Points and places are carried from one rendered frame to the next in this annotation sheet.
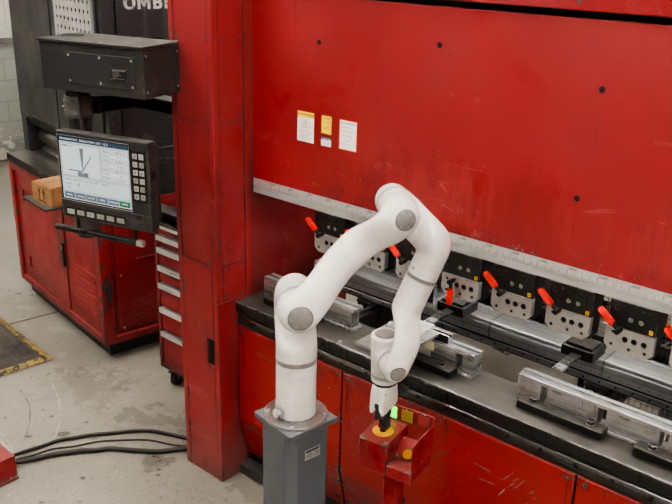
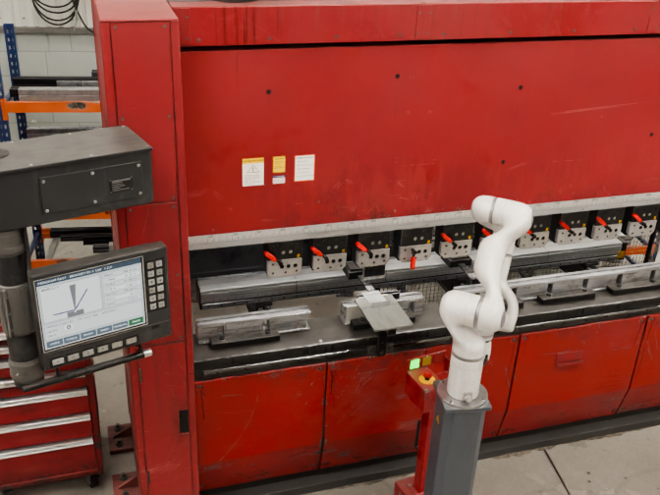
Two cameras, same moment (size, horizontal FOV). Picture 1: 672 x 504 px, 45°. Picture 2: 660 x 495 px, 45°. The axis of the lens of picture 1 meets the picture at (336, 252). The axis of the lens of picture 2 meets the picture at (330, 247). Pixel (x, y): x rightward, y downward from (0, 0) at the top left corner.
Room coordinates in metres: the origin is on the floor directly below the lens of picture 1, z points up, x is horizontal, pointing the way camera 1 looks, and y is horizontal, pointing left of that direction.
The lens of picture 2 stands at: (1.29, 2.45, 2.83)
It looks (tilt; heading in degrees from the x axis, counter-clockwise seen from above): 27 degrees down; 301
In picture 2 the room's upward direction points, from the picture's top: 3 degrees clockwise
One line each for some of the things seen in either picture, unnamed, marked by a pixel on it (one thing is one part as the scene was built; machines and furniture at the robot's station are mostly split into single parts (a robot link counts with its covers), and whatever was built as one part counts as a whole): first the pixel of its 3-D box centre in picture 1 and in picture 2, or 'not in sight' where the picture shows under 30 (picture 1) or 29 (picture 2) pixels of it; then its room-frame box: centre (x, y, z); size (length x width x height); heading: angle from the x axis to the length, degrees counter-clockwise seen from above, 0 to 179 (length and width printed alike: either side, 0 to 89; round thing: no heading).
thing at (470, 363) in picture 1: (432, 347); (381, 307); (2.71, -0.37, 0.92); 0.39 x 0.06 x 0.10; 50
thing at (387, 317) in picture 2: (397, 338); (383, 312); (2.64, -0.23, 1.00); 0.26 x 0.18 x 0.01; 140
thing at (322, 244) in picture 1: (336, 232); (282, 254); (3.02, 0.00, 1.26); 0.15 x 0.09 x 0.17; 50
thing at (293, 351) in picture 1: (295, 317); (463, 322); (2.14, 0.11, 1.30); 0.19 x 0.12 x 0.24; 8
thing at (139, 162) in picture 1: (112, 177); (100, 301); (3.13, 0.90, 1.42); 0.45 x 0.12 x 0.36; 66
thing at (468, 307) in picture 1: (447, 309); (361, 276); (2.87, -0.43, 1.01); 0.26 x 0.12 x 0.05; 140
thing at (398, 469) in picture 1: (396, 441); (434, 381); (2.35, -0.22, 0.75); 0.20 x 0.16 x 0.18; 59
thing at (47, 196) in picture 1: (56, 189); not in sight; (4.18, 1.50, 1.04); 0.30 x 0.26 x 0.12; 41
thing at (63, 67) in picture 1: (114, 146); (75, 265); (3.23, 0.91, 1.53); 0.51 x 0.25 x 0.85; 66
